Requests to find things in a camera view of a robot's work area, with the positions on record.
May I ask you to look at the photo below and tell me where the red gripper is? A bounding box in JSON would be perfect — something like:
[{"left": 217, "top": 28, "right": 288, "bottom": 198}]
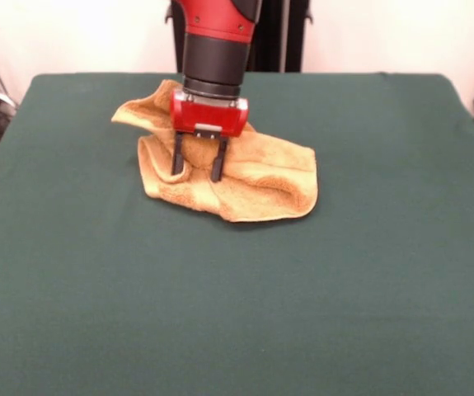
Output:
[{"left": 169, "top": 88, "right": 251, "bottom": 182}]

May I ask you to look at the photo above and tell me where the tan terry towel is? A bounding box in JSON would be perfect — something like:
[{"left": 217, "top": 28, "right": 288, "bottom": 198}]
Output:
[{"left": 110, "top": 79, "right": 319, "bottom": 224}]

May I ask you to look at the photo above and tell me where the dark green tablecloth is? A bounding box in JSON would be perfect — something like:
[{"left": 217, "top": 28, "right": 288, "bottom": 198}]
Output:
[{"left": 0, "top": 72, "right": 474, "bottom": 396}]

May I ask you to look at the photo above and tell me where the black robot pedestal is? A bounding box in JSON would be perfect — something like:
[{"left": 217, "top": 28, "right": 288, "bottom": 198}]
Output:
[{"left": 164, "top": 0, "right": 314, "bottom": 74}]

